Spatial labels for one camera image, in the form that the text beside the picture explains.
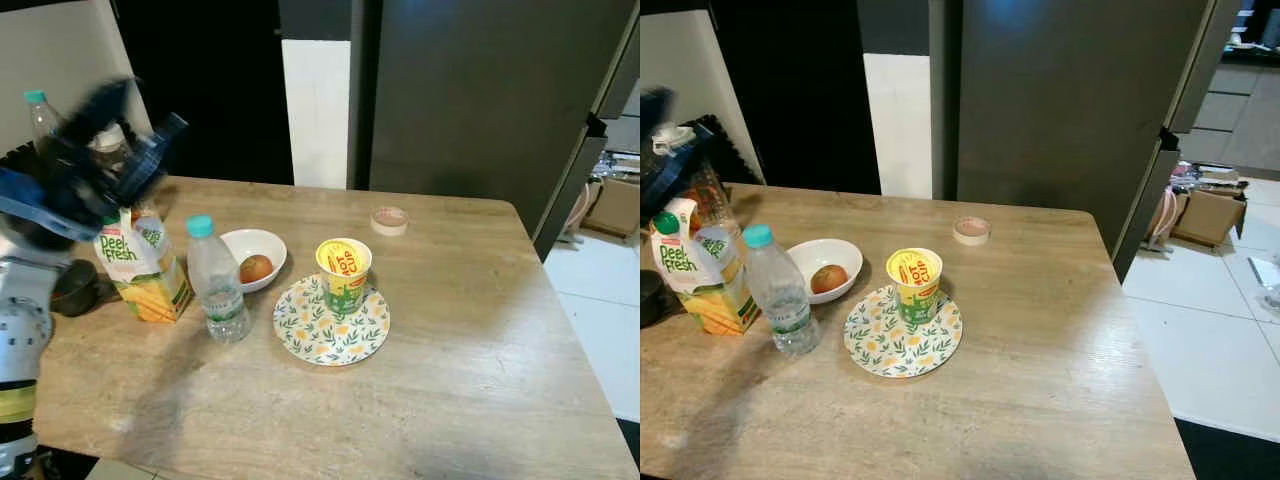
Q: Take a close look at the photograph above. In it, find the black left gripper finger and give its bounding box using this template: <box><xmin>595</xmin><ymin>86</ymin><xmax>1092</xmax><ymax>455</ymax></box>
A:
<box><xmin>640</xmin><ymin>88</ymin><xmax>678</xmax><ymax>139</ymax></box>
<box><xmin>680</xmin><ymin>123</ymin><xmax>717</xmax><ymax>191</ymax></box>
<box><xmin>60</xmin><ymin>78</ymin><xmax>138</xmax><ymax>141</ymax></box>
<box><xmin>120</xmin><ymin>112</ymin><xmax>191</xmax><ymax>201</ymax></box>

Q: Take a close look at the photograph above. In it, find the silver fridge door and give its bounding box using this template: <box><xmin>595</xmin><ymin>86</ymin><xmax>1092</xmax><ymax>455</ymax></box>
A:
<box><xmin>535</xmin><ymin>120</ymin><xmax>608</xmax><ymax>263</ymax></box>
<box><xmin>1113</xmin><ymin>130</ymin><xmax>1183</xmax><ymax>283</ymax></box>

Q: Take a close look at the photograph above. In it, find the yellow instant noodle cup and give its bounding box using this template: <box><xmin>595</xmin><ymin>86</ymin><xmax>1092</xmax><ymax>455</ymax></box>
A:
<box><xmin>316</xmin><ymin>238</ymin><xmax>374</xmax><ymax>317</ymax></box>
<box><xmin>886</xmin><ymin>248</ymin><xmax>945</xmax><ymax>327</ymax></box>

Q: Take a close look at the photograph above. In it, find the grey fridge cabinet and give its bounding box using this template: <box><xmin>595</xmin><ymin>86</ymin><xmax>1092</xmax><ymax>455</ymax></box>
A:
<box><xmin>348</xmin><ymin>0</ymin><xmax>641</xmax><ymax>263</ymax></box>
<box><xmin>928</xmin><ymin>0</ymin><xmax>1246</xmax><ymax>283</ymax></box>

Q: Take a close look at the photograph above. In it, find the large brown cardboard box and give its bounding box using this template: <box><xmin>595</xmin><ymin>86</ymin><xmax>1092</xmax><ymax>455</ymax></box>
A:
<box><xmin>585</xmin><ymin>175</ymin><xmax>641</xmax><ymax>239</ymax></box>
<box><xmin>1170</xmin><ymin>185</ymin><xmax>1249</xmax><ymax>249</ymax></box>

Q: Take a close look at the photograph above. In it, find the tall water bottle teal cap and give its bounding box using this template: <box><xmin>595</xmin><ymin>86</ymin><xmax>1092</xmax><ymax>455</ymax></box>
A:
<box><xmin>24</xmin><ymin>90</ymin><xmax>63</xmax><ymax>156</ymax></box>

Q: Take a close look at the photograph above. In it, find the grey freezer door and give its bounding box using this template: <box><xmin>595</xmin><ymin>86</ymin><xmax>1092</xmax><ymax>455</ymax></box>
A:
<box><xmin>588</xmin><ymin>0</ymin><xmax>641</xmax><ymax>126</ymax></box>
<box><xmin>1160</xmin><ymin>0</ymin><xmax>1246</xmax><ymax>136</ymax></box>

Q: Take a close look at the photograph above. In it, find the Deel Fresh juice carton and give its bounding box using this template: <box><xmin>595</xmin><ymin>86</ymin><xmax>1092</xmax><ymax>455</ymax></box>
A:
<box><xmin>95</xmin><ymin>208</ymin><xmax>193</xmax><ymax>323</ymax></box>
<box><xmin>650</xmin><ymin>198</ymin><xmax>761</xmax><ymax>336</ymax></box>

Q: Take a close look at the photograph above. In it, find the small black bowl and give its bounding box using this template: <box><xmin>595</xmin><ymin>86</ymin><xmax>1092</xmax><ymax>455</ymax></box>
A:
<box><xmin>50</xmin><ymin>258</ymin><xmax>101</xmax><ymax>318</ymax></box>
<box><xmin>640</xmin><ymin>270</ymin><xmax>668</xmax><ymax>327</ymax></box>

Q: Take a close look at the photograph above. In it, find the white ceramic bowl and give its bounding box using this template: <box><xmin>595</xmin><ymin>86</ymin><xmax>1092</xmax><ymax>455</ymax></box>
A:
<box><xmin>220</xmin><ymin>229</ymin><xmax>289</xmax><ymax>294</ymax></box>
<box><xmin>787</xmin><ymin>238</ymin><xmax>865</xmax><ymax>305</ymax></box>

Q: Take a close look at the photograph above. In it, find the small water bottle teal cap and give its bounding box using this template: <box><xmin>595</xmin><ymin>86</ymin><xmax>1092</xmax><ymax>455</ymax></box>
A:
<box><xmin>742</xmin><ymin>225</ymin><xmax>822</xmax><ymax>358</ymax></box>
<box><xmin>186</xmin><ymin>215</ymin><xmax>252</xmax><ymax>344</ymax></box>

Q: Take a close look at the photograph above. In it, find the white tape roll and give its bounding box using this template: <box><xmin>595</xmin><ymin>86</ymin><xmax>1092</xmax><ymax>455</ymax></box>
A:
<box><xmin>952</xmin><ymin>216</ymin><xmax>992</xmax><ymax>247</ymax></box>
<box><xmin>371</xmin><ymin>206</ymin><xmax>411</xmax><ymax>237</ymax></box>

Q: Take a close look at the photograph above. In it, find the floral print plate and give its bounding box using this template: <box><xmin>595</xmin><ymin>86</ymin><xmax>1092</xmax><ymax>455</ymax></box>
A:
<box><xmin>273</xmin><ymin>275</ymin><xmax>392</xmax><ymax>367</ymax></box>
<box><xmin>843</xmin><ymin>285</ymin><xmax>964</xmax><ymax>379</ymax></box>

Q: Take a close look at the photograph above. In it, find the wooden dining table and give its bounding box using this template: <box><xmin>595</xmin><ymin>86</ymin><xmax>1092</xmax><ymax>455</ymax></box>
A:
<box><xmin>640</xmin><ymin>183</ymin><xmax>1197</xmax><ymax>480</ymax></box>
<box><xmin>30</xmin><ymin>175</ymin><xmax>641</xmax><ymax>480</ymax></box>

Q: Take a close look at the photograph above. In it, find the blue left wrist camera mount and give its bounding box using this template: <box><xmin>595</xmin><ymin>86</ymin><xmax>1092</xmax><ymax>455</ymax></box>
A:
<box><xmin>0</xmin><ymin>168</ymin><xmax>79</xmax><ymax>243</ymax></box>

